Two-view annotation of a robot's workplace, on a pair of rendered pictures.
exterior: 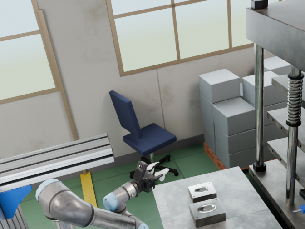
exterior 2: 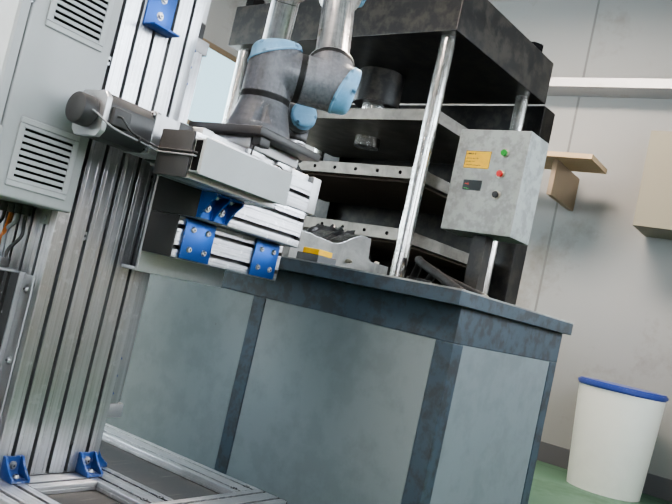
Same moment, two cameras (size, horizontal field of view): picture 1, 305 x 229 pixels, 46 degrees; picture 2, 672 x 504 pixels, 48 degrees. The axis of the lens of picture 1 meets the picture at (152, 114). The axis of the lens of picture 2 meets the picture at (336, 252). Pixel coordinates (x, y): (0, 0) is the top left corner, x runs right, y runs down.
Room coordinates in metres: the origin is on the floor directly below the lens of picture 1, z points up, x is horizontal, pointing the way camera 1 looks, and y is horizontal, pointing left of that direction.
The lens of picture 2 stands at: (-0.84, 1.29, 0.71)
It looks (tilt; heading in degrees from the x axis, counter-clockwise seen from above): 4 degrees up; 316
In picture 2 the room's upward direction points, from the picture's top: 13 degrees clockwise
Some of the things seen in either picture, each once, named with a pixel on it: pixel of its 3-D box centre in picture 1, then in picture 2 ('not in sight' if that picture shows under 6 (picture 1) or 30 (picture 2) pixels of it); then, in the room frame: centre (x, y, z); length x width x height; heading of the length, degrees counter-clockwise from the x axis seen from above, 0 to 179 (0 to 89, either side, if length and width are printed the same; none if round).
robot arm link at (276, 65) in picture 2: not in sight; (275, 70); (0.58, 0.25, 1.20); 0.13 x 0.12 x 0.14; 57
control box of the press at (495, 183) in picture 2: not in sight; (465, 322); (0.86, -1.09, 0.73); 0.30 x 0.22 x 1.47; 7
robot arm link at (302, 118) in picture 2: not in sight; (296, 116); (0.85, -0.05, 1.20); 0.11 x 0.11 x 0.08; 57
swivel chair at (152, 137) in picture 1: (146, 135); not in sight; (3.46, 0.10, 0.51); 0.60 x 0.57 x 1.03; 100
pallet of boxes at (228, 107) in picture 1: (256, 115); not in sight; (3.53, -1.15, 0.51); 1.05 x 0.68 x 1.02; 102
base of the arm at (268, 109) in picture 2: not in sight; (260, 117); (0.58, 0.26, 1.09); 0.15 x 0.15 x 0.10
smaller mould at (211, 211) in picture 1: (207, 212); not in sight; (1.79, -0.26, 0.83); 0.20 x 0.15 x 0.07; 97
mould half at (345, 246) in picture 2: not in sight; (314, 246); (1.00, -0.37, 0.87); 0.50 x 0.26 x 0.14; 97
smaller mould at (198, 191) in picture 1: (202, 193); not in sight; (2.00, -0.26, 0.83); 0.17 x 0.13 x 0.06; 97
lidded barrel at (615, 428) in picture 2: not in sight; (612, 437); (1.04, -2.93, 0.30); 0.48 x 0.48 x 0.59
